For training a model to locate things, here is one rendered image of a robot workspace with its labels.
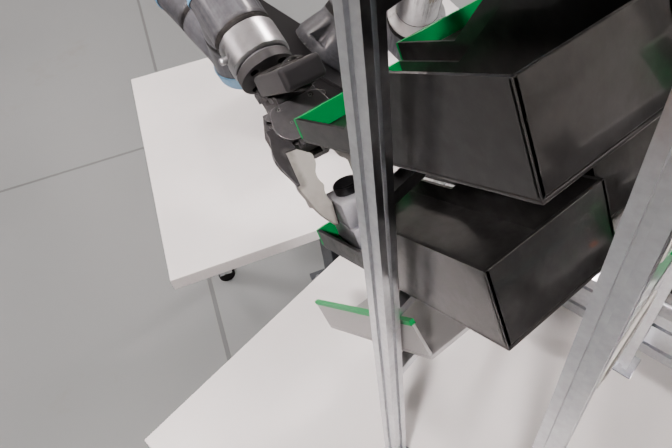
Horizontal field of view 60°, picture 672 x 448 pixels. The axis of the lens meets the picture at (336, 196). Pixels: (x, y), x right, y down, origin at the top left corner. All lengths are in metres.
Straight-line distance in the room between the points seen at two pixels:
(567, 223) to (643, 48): 0.15
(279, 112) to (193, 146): 0.73
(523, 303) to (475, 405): 0.49
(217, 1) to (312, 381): 0.57
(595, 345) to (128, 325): 1.94
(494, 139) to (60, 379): 1.99
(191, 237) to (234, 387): 0.34
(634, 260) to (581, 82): 0.10
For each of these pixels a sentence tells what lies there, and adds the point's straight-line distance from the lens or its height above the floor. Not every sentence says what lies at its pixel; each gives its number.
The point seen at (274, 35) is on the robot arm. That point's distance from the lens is 0.69.
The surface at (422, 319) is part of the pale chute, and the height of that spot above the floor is 1.13.
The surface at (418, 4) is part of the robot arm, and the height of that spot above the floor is 1.16.
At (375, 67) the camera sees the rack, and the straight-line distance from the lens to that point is 0.35.
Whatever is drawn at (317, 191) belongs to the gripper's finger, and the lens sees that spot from 0.61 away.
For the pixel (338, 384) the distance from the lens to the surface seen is 0.94.
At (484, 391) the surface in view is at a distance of 0.93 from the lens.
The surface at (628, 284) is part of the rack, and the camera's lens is 0.32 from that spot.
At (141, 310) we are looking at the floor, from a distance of 2.21.
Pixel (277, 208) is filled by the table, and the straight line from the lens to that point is 1.16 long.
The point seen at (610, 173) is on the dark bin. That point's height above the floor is 1.34.
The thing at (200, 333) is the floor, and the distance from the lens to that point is 2.08.
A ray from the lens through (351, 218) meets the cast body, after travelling 0.60.
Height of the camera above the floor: 1.70
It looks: 47 degrees down
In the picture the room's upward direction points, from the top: 9 degrees counter-clockwise
